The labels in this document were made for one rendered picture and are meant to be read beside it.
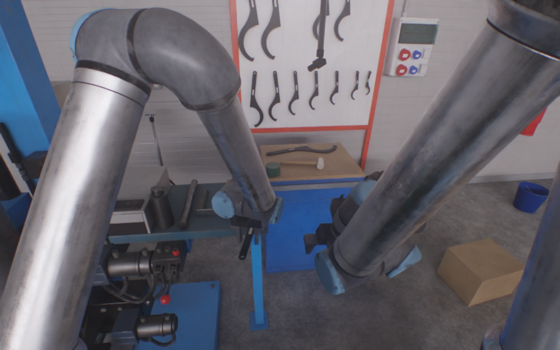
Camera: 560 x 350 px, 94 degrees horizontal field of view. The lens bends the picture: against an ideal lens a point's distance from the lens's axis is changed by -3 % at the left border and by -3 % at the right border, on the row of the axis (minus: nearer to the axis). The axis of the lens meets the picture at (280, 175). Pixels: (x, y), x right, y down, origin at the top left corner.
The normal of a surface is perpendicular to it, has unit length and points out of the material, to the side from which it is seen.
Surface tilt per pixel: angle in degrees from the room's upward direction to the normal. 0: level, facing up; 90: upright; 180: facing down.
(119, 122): 82
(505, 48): 93
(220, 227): 0
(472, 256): 0
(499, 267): 0
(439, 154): 97
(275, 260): 90
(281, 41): 90
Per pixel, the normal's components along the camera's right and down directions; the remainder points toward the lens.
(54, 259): 0.50, 0.01
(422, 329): 0.01, -0.87
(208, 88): 0.32, 0.58
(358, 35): 0.12, 0.50
